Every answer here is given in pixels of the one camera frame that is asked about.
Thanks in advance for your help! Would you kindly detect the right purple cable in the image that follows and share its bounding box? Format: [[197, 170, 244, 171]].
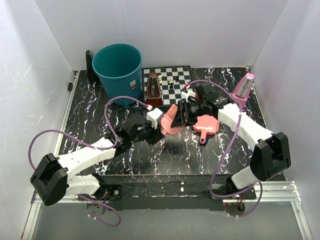
[[186, 79, 264, 218]]

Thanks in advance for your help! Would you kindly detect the teal plastic bucket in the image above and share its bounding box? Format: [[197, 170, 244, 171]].
[[92, 43, 143, 100]]

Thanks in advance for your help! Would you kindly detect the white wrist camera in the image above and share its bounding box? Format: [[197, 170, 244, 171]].
[[146, 108, 164, 129], [181, 84, 197, 100]]

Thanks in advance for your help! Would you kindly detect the purple cable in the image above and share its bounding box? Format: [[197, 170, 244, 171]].
[[27, 96, 153, 228], [186, 79, 264, 218]]

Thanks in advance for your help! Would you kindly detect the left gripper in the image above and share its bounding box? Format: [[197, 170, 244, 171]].
[[130, 118, 164, 146]]

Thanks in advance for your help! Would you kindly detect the black metronome behind bucket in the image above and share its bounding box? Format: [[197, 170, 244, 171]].
[[85, 50, 100, 83]]

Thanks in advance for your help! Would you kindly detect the pink hand brush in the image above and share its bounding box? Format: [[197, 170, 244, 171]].
[[160, 104, 184, 135]]

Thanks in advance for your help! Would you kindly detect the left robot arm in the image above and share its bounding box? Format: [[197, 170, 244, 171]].
[[30, 108, 164, 206]]

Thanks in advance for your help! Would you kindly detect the black and white chessboard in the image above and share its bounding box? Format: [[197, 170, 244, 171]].
[[142, 65, 191, 105]]

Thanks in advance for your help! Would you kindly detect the brown wooden metronome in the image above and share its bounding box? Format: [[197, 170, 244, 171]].
[[145, 72, 163, 108]]

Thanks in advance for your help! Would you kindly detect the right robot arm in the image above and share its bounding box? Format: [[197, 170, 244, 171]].
[[170, 80, 291, 199]]

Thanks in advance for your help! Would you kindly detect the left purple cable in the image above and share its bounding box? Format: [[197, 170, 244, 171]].
[[27, 96, 153, 228]]

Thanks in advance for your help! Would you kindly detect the pink dustpan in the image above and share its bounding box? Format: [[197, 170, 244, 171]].
[[192, 115, 220, 144]]

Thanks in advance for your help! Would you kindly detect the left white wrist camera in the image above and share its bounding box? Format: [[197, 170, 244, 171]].
[[146, 108, 164, 129]]

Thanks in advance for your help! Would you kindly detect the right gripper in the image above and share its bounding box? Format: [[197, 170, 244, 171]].
[[170, 99, 206, 128]]

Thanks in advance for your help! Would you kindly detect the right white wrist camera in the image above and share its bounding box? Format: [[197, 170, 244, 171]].
[[181, 84, 197, 100]]

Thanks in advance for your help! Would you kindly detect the pink metronome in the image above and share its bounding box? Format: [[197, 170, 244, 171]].
[[231, 72, 255, 109]]

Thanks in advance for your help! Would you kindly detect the white chess piece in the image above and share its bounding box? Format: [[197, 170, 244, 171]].
[[158, 75, 163, 85]]

